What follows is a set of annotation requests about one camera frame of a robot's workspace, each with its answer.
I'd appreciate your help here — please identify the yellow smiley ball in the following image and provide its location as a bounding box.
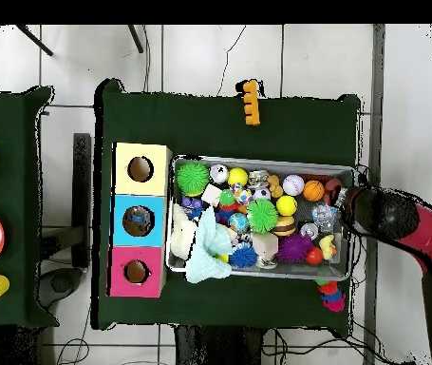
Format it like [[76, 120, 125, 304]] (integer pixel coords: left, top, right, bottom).
[[275, 195, 299, 218]]

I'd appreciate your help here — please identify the green spiky ball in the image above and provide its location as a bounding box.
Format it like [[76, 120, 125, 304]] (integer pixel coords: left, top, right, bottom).
[[175, 161, 212, 198], [247, 198, 280, 233]]

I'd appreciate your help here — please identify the clear mesh bin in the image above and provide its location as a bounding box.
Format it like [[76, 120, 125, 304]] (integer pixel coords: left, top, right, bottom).
[[165, 155, 357, 281]]

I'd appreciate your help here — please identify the purple spiky toy with eyes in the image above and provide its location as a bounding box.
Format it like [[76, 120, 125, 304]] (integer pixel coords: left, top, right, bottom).
[[278, 233, 315, 263]]

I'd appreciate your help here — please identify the grey floor strip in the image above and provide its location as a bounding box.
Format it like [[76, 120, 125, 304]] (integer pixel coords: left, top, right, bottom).
[[370, 25, 387, 187]]

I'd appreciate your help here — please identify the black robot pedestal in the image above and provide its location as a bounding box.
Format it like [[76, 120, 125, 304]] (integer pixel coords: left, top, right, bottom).
[[173, 325, 266, 365]]

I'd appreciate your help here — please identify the cream muslin cloth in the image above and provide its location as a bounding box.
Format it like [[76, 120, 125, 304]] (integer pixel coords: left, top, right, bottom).
[[169, 203, 199, 261]]

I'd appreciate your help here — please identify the mint green cloth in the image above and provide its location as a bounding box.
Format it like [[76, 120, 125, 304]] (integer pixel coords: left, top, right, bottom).
[[184, 206, 238, 286]]

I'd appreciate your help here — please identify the small orange basketball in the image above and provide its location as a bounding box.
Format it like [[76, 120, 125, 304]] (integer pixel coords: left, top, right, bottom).
[[302, 180, 327, 202]]

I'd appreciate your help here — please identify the clear plastic packet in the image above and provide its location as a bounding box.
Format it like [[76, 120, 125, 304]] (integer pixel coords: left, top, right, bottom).
[[129, 212, 155, 232], [311, 202, 342, 235]]

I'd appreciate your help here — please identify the dark green tablecloth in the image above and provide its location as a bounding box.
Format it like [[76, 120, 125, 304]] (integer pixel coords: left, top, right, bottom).
[[93, 78, 363, 336], [0, 86, 56, 330]]

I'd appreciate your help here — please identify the white baseball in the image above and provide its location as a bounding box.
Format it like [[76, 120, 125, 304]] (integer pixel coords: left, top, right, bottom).
[[283, 174, 306, 197]]

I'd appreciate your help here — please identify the orange plastic comb toy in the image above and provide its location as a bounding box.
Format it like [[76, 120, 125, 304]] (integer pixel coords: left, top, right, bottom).
[[235, 79, 262, 126]]

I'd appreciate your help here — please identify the black tripod leg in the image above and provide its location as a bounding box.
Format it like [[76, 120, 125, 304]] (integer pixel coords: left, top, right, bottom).
[[127, 25, 145, 54], [13, 25, 54, 57]]

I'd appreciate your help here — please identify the wooden box with three holes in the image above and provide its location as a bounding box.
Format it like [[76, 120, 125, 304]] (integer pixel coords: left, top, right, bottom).
[[107, 141, 173, 299]]

